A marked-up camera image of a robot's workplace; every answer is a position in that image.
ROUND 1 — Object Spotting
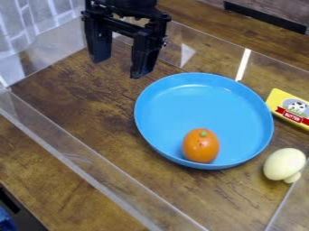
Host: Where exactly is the black bar on floor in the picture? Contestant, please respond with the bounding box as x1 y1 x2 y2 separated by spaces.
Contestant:
223 1 308 34

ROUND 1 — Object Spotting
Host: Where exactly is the yellow butter box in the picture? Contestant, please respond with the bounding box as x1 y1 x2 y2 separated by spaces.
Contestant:
266 88 309 132

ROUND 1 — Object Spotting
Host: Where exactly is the cream toy mushroom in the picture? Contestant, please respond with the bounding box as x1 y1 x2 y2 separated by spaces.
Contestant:
263 148 306 184

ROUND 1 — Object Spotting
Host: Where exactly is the white patterned cloth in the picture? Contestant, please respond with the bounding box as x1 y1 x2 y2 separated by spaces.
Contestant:
0 0 84 59

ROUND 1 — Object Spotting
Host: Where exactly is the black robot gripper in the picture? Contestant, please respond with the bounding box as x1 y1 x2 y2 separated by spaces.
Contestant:
82 0 171 79

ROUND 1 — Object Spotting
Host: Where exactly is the clear acrylic enclosure wall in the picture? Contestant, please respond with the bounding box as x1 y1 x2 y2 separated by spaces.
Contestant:
0 1 309 231

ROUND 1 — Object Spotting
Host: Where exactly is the blue round tray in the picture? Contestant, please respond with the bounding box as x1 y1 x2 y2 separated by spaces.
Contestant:
134 72 274 170

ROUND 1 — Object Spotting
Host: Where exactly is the orange toy ball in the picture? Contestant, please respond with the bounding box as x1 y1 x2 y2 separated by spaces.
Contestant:
182 128 219 163

